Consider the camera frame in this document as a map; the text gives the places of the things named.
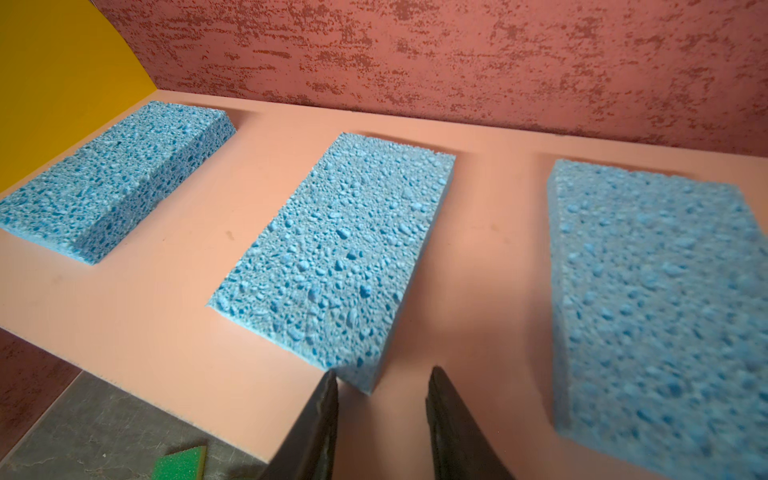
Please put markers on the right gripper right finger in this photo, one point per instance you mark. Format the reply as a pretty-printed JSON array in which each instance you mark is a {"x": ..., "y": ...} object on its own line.
[{"x": 459, "y": 448}]

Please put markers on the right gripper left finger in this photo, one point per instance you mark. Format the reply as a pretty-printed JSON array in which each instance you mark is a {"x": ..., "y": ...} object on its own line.
[{"x": 308, "y": 451}]

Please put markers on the blue sponge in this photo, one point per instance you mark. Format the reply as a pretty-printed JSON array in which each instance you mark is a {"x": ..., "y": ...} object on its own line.
[
  {"x": 326, "y": 278},
  {"x": 84, "y": 205},
  {"x": 659, "y": 302}
]

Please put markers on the yellow shelf with coloured boards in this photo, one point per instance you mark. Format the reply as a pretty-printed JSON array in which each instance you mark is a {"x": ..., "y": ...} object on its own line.
[{"x": 508, "y": 87}]

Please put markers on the bright green sponge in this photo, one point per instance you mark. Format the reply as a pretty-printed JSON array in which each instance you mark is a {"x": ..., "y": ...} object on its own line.
[{"x": 184, "y": 465}]

